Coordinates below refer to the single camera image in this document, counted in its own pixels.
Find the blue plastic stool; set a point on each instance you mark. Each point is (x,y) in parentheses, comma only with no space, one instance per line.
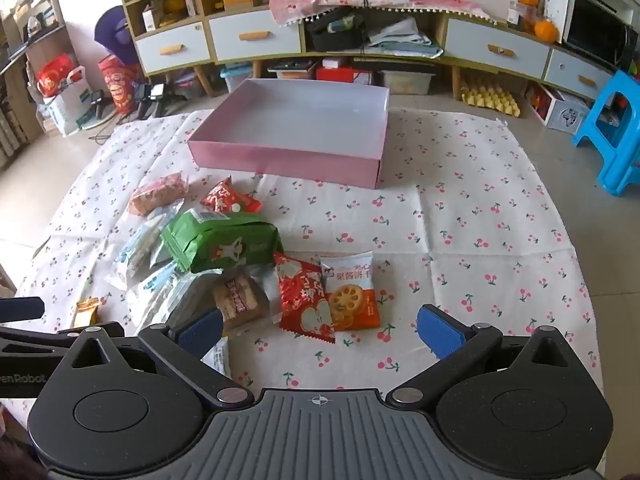
(610,130)

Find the red gift bag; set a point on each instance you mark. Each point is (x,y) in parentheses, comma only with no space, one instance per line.
(52,77)

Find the wooden cabinet white drawers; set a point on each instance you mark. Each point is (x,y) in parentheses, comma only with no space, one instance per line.
(250,35)

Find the large red snack packet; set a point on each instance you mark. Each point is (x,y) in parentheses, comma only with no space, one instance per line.
(300,305)

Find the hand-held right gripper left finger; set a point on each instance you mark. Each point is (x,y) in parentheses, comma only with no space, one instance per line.
(200,334)

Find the pink cardboard box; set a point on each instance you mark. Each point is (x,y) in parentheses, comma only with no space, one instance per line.
(300,120)

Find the pink floral cloth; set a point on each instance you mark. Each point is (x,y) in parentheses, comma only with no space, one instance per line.
(310,0)

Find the white black microwave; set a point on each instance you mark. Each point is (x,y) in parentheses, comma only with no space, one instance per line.
(595,35)

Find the white printed cardboard box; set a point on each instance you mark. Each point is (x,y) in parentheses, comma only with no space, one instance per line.
(565,115)

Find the purple fabric hat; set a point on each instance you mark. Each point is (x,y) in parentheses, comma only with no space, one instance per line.
(112,30)

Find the white shopping bag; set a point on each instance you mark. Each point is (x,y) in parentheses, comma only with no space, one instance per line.
(67,107)

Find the red cardboard box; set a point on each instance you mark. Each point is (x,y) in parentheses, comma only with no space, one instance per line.
(345,76)

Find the red printed drum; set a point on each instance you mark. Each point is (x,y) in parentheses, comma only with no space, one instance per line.
(117,90)

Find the glass jar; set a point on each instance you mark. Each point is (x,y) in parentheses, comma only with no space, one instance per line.
(515,12)

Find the stack of yellow egg trays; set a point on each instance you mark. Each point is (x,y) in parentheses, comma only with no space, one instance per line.
(492,100)

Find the green snack bag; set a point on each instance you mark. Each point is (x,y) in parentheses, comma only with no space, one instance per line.
(225,245)

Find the brown biscuit packet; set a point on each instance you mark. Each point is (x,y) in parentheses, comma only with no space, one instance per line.
(240,300)

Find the black bag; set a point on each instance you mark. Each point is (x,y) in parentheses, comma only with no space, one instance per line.
(332,37)

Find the black handheld device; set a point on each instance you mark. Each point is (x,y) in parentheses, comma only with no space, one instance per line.
(97,102)
(150,97)

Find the white orange biscuit packet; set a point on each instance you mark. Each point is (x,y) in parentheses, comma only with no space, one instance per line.
(350,300)

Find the small red snack packet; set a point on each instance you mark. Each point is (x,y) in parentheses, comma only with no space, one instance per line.
(227,200)

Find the yellow snack packet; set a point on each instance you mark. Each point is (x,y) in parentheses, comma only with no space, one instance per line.
(87,312)

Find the pink brown cake packet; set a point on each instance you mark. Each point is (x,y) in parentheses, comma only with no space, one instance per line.
(157,194)

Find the clear storage bin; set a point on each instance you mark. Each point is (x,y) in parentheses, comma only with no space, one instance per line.
(405,82)

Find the cherry print cloth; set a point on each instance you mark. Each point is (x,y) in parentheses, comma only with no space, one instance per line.
(475,220)

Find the pile of folded clothes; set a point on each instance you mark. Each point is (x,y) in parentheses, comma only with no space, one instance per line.
(400,40)

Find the clear bin blue lid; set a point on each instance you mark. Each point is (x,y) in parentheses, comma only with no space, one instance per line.
(235,77)

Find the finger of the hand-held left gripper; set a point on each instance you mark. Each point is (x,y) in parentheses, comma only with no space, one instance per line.
(30,336)
(22,309)

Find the white black snack packet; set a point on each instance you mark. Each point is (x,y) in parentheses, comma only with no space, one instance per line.
(220,360)

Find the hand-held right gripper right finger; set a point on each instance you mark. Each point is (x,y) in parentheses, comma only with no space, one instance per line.
(440,334)

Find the white bread packet blue label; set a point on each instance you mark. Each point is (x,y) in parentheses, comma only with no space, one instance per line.
(155,290)
(137,250)

